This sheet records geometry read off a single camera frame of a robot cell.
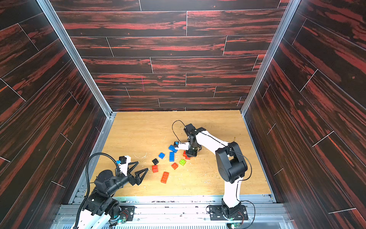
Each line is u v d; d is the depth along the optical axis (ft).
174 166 2.91
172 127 3.61
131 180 2.20
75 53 2.71
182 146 2.70
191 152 2.69
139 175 2.20
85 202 1.88
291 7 2.18
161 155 3.07
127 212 2.40
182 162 2.98
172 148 3.23
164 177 2.80
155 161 2.98
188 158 3.05
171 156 3.06
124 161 2.14
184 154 2.98
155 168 2.83
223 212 2.13
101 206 1.85
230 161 1.65
